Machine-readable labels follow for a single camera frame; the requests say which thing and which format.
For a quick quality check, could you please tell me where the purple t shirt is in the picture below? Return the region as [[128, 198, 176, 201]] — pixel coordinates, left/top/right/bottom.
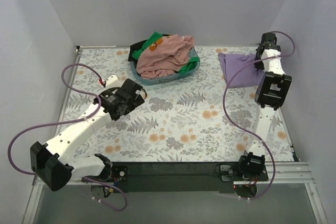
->
[[218, 52, 266, 89]]

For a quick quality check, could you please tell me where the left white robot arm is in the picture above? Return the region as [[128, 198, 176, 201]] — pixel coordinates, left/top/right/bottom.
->
[[30, 76, 145, 191]]

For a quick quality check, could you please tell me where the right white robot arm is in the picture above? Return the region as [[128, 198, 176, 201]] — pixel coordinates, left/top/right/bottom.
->
[[237, 31, 292, 181]]

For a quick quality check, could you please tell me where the green t shirt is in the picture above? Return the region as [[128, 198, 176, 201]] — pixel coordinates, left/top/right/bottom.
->
[[133, 32, 163, 59]]

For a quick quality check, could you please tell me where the teal plastic basket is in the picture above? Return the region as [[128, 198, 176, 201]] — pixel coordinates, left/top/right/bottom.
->
[[130, 44, 200, 85]]

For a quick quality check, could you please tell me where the black t shirt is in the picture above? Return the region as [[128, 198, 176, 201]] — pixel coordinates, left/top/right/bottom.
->
[[128, 40, 146, 65]]

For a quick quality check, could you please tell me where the pink t shirt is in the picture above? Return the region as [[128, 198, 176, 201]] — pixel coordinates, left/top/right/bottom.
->
[[132, 34, 200, 80]]

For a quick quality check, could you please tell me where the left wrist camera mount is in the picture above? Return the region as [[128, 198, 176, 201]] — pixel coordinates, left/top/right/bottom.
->
[[99, 75, 122, 89]]

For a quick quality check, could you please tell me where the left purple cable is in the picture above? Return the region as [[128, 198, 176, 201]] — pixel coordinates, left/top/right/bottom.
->
[[7, 63, 128, 212]]

